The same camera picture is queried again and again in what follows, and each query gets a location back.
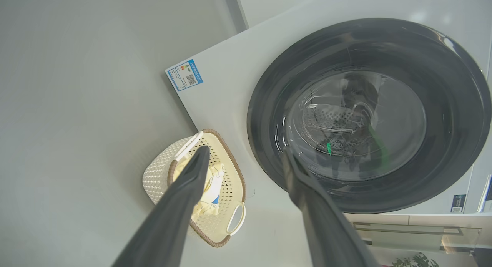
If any dark QR sticker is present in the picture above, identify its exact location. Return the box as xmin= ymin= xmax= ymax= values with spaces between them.
xmin=450 ymin=194 xmax=467 ymax=214

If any cream garment with blue patch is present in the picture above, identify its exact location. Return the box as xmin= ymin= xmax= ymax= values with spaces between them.
xmin=191 ymin=163 xmax=226 ymax=222

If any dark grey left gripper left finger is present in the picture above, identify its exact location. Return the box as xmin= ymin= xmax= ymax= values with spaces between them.
xmin=111 ymin=146 xmax=211 ymax=267

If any green plant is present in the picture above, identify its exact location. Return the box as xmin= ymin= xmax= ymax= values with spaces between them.
xmin=392 ymin=252 xmax=439 ymax=267

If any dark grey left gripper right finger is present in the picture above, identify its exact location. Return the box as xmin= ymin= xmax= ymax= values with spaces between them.
xmin=283 ymin=148 xmax=379 ymax=267

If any blue energy label sticker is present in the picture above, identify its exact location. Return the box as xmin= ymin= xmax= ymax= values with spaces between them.
xmin=165 ymin=59 xmax=203 ymax=93

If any cream perforated laundry basket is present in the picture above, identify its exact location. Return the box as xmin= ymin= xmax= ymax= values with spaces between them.
xmin=142 ymin=129 xmax=246 ymax=247

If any washing machine glass door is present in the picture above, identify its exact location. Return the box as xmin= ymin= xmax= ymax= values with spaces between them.
xmin=247 ymin=18 xmax=492 ymax=214

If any white washing machine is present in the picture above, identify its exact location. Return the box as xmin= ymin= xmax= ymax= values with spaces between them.
xmin=165 ymin=0 xmax=492 ymax=267

